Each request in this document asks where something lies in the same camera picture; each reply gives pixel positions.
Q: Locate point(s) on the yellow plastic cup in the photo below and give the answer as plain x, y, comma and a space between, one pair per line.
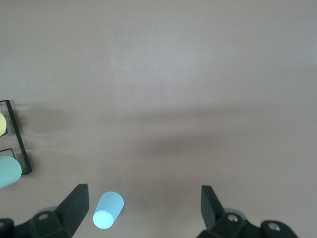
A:
2, 124

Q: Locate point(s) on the light blue plastic cup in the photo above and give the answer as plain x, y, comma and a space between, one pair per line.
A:
109, 208

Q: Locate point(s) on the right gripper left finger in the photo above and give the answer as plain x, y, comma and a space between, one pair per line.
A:
74, 205

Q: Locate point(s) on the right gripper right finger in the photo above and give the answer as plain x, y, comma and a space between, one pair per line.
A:
210, 208

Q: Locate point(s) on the brown table cover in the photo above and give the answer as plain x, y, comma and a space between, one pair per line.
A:
173, 74

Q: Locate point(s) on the pale green plastic cup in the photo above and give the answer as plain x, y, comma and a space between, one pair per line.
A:
8, 171

